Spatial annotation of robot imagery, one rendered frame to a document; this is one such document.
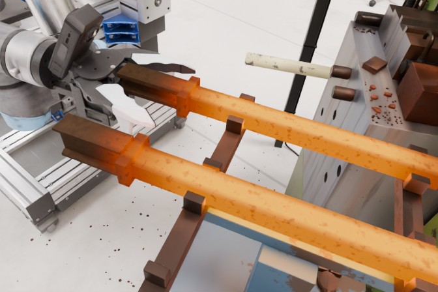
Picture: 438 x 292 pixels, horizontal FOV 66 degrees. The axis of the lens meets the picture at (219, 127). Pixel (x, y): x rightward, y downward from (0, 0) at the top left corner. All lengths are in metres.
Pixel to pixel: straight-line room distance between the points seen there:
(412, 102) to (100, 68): 0.49
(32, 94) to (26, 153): 0.91
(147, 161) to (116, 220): 1.16
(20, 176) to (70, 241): 0.31
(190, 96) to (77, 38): 0.15
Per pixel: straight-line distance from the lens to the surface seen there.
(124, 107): 0.42
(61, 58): 0.49
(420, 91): 0.62
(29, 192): 1.39
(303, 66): 1.22
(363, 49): 0.81
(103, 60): 0.49
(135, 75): 0.45
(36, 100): 0.65
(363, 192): 0.75
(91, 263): 1.44
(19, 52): 0.54
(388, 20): 0.86
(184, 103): 0.42
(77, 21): 0.44
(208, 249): 0.60
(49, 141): 1.55
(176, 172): 0.34
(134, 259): 1.41
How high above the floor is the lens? 1.28
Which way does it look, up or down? 45 degrees down
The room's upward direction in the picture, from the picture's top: 6 degrees clockwise
